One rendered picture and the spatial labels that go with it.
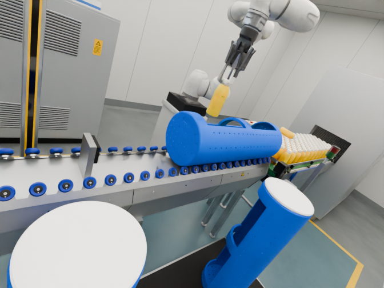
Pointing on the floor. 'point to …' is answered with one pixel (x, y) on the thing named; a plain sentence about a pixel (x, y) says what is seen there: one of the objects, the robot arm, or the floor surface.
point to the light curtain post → (31, 71)
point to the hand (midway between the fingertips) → (229, 75)
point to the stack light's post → (312, 176)
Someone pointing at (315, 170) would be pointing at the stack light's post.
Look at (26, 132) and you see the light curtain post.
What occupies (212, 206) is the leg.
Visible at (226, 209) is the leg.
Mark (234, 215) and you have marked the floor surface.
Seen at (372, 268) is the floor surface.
